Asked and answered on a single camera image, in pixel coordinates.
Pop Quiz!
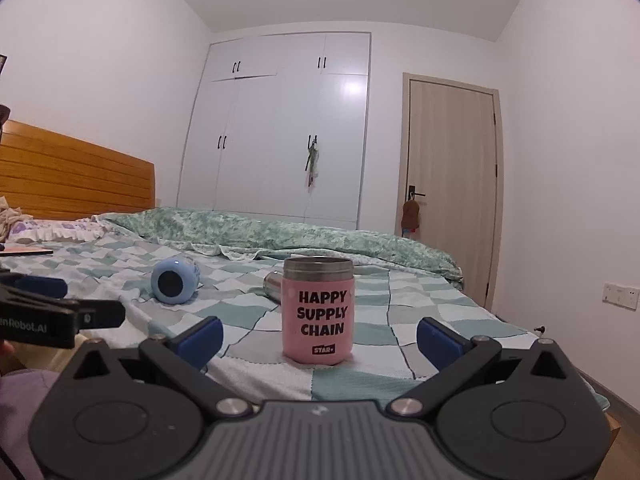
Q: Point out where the hanging wardrobe ornament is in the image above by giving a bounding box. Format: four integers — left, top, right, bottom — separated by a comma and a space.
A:
302, 135, 321, 192

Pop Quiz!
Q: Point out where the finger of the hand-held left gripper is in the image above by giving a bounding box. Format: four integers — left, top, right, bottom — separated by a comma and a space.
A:
10, 296, 126, 332
0, 271, 69, 302

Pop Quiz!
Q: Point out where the stainless steel cup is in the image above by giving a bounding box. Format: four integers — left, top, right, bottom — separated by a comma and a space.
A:
263, 270, 286, 306

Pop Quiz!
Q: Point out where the beige cloth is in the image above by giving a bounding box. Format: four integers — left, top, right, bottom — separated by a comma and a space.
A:
0, 194, 34, 242

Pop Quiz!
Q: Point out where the purple floral pillow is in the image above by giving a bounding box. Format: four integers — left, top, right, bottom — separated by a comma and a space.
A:
10, 216, 109, 246

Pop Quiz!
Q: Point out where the blue round speaker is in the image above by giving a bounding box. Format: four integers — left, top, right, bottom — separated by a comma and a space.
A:
151, 255, 202, 305

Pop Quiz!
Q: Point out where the white wall socket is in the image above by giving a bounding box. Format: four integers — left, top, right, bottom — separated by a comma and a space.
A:
602, 282, 640, 310

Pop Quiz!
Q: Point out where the black cable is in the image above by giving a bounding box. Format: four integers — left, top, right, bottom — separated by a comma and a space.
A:
0, 439, 24, 480

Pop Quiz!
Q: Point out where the purple clothing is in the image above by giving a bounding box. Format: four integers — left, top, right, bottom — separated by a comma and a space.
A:
0, 367, 67, 480

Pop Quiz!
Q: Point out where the pink printed cup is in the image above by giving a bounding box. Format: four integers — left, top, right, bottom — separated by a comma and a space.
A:
280, 256, 355, 366

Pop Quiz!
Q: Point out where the light wooden door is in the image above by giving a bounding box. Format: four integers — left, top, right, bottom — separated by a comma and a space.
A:
402, 72, 504, 312

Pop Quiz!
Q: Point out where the dark flat tablet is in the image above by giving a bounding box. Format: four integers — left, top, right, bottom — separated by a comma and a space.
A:
0, 245, 55, 257

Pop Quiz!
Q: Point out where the wooden headboard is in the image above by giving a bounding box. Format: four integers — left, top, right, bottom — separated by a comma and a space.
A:
0, 120, 156, 222

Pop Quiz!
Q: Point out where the white wardrobe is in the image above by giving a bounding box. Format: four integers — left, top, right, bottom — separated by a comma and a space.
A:
176, 31, 372, 231

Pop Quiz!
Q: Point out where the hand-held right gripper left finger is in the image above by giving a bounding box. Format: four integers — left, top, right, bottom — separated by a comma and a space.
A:
59, 316, 253, 418

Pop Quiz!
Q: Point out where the brown pouch on door handle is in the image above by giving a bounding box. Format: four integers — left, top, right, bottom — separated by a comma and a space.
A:
399, 198, 421, 237

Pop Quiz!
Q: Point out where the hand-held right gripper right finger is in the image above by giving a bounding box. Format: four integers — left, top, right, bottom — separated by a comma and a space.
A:
390, 316, 583, 418

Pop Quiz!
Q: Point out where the checkered teal blanket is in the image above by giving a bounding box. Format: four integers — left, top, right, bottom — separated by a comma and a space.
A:
0, 232, 530, 402

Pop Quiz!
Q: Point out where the green floral duvet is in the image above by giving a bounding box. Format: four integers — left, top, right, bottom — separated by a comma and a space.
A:
92, 207, 464, 292

